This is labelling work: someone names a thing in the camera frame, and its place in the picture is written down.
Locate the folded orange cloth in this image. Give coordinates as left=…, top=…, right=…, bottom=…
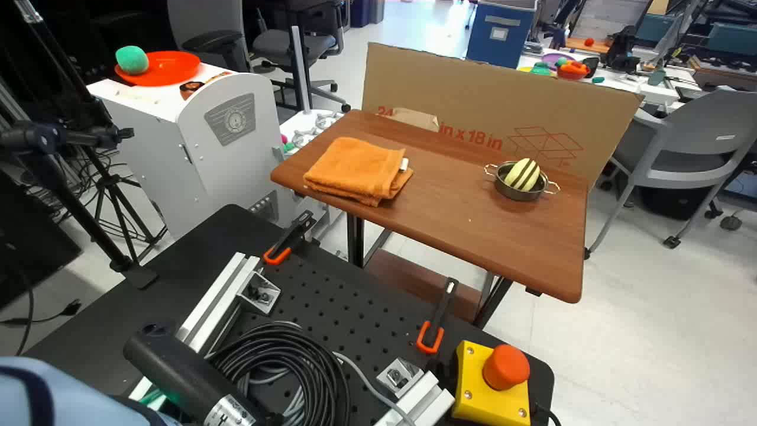
left=301, top=135, right=416, bottom=207

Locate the wooden table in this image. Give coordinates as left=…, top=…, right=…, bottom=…
left=270, top=107, right=591, bottom=328

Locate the orange black clamp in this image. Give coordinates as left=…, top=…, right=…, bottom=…
left=413, top=277, right=462, bottom=358
left=260, top=207, right=316, bottom=268

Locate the black perforated base board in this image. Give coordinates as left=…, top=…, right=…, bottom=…
left=24, top=203, right=556, bottom=426

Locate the small dark metal pot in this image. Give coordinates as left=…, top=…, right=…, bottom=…
left=482, top=161, right=563, bottom=203

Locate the yellow striped ball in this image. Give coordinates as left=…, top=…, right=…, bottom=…
left=504, top=156, right=543, bottom=194

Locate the brown cardboard panel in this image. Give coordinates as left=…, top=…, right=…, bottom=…
left=360, top=39, right=646, bottom=190

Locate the black office chair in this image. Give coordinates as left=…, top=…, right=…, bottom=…
left=249, top=0, right=352, bottom=116

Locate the white machine cabinet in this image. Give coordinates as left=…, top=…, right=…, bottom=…
left=86, top=61, right=287, bottom=242

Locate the yellow emergency stop box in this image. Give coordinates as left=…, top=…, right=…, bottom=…
left=449, top=337, right=534, bottom=426

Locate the blue bin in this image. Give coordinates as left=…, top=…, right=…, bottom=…
left=464, top=0, right=540, bottom=70

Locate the orange object on desk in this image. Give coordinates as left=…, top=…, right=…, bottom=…
left=556, top=57, right=591, bottom=82

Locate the black cylindrical robot part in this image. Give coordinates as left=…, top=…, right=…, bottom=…
left=122, top=326, right=260, bottom=426

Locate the orange plate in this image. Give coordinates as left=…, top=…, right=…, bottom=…
left=114, top=50, right=203, bottom=88

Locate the cluttered white desk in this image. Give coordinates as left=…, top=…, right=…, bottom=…
left=516, top=44, right=757, bottom=120

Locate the green ball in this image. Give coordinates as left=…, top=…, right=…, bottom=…
left=114, top=42, right=152, bottom=77

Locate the grey office chair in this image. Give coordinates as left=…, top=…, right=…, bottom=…
left=584, top=88, right=757, bottom=258

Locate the light blue robot cover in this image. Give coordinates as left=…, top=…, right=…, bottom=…
left=0, top=355, right=185, bottom=426

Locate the aluminium extrusion rail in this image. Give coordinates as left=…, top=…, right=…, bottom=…
left=128, top=251, right=283, bottom=404
left=372, top=358, right=457, bottom=426

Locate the coiled black cable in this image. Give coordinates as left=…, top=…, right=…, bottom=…
left=210, top=319, right=349, bottom=426

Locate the black camera tripod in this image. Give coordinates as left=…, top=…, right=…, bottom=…
left=0, top=0, right=170, bottom=274

